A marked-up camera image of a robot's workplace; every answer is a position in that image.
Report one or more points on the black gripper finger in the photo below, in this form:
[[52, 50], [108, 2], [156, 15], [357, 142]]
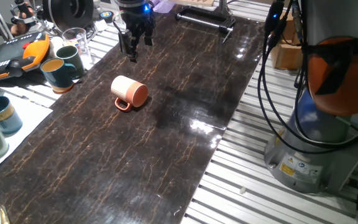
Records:
[[126, 42], [148, 36]]

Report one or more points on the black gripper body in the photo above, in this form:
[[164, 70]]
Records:
[[135, 18]]

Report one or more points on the pink ribbed cup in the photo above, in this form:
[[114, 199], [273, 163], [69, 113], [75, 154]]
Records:
[[126, 88]]

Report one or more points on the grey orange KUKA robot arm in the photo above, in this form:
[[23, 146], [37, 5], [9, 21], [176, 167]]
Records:
[[337, 77]]

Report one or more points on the blue cup gold band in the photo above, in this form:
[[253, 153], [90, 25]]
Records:
[[3, 116]]

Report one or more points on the person's bare hand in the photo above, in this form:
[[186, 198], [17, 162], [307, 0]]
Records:
[[15, 29]]

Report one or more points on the round black tape measure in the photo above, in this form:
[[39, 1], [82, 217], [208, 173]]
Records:
[[106, 16]]

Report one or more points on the purple cloth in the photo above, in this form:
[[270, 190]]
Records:
[[163, 6]]

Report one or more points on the clear printed drinking glass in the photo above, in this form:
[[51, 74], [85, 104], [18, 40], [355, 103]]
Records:
[[79, 40]]

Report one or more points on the dark green mug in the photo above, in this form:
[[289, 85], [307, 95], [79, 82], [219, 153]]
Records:
[[71, 57]]

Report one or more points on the wooden test tube rack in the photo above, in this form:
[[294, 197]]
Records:
[[196, 2]]

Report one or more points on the black filament spool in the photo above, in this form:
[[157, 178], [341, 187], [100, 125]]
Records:
[[68, 12]]

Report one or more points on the white round container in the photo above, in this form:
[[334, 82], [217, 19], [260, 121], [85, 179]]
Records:
[[56, 45]]

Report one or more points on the blue mug brown base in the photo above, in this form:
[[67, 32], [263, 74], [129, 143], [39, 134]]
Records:
[[56, 74]]

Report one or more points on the black clamp stand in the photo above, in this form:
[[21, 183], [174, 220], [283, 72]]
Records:
[[23, 15]]

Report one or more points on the dark marbled table mat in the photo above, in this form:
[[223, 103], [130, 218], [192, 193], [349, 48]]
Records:
[[120, 155]]

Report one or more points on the black orange teach pendant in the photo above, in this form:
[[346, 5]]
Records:
[[8, 59]]

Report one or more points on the white paper sheet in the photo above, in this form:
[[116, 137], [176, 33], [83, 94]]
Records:
[[30, 118]]

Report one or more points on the open cardboard box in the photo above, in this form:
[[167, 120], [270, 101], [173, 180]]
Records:
[[286, 56]]

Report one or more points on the black clamp frame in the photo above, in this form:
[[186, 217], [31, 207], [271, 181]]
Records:
[[204, 21]]

